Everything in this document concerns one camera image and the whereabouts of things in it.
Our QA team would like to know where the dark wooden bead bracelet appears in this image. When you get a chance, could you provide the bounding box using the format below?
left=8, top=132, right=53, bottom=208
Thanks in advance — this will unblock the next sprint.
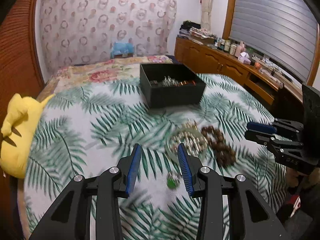
left=201, top=126, right=237, bottom=168

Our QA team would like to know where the small pearl necklace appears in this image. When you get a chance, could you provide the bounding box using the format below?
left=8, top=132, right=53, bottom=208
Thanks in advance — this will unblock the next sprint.
left=172, top=119, right=206, bottom=156

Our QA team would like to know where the pale green jade bangle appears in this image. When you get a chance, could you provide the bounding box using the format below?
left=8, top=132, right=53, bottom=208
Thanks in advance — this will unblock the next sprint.
left=165, top=127, right=208, bottom=164

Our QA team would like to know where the green pendant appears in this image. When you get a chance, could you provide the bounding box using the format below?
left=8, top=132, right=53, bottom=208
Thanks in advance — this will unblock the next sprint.
left=167, top=171, right=181, bottom=190

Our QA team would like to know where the silver crystal jewelry piece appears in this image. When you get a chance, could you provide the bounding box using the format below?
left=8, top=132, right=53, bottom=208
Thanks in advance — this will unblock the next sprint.
left=162, top=76, right=179, bottom=87

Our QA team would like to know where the black square jewelry box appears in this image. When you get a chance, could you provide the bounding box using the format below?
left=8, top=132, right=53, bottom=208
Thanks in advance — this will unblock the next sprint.
left=140, top=63, right=206, bottom=108

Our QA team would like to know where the person's right hand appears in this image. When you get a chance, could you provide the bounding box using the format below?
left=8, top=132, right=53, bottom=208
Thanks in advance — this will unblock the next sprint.
left=286, top=167, right=319, bottom=194

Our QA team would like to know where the pink tissue box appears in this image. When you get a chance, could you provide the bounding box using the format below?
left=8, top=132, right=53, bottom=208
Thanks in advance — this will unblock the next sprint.
left=238, top=51, right=251, bottom=65

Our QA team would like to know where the pink bottle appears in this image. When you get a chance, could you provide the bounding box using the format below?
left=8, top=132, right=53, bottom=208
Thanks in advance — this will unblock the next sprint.
left=234, top=41, right=245, bottom=57

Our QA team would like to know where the wooden sideboard cabinet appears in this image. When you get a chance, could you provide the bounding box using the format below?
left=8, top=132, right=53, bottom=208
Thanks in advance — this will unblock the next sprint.
left=174, top=37, right=303, bottom=110

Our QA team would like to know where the palm leaf print cloth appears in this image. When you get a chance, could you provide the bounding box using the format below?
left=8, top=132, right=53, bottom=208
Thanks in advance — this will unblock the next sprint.
left=24, top=75, right=286, bottom=239

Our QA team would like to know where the yellow pikachu plush toy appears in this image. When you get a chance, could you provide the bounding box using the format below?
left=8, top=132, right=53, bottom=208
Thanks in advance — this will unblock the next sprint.
left=1, top=93, right=55, bottom=179

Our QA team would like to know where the grey window blind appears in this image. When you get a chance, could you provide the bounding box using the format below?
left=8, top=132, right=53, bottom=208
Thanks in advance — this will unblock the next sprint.
left=230, top=0, right=317, bottom=82

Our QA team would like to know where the stack of folded clothes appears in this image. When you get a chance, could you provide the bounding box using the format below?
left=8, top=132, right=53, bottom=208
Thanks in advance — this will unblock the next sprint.
left=178, top=21, right=217, bottom=44

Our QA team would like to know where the floral bed quilt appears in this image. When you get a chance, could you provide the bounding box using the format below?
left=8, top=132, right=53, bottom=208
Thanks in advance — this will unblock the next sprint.
left=37, top=55, right=172, bottom=101

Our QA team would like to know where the beige window drape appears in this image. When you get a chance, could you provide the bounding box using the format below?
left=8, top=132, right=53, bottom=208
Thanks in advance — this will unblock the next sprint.
left=201, top=0, right=213, bottom=30

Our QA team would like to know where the blue plush toy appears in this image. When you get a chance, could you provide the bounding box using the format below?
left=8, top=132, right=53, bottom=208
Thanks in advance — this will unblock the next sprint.
left=111, top=42, right=135, bottom=58

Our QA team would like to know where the wooden louvered wardrobe door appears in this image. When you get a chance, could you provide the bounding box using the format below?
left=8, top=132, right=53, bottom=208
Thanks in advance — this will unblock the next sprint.
left=1, top=0, right=44, bottom=121

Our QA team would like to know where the circle pattern sheer curtain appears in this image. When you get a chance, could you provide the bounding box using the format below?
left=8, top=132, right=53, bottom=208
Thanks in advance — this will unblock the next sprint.
left=40, top=0, right=177, bottom=74

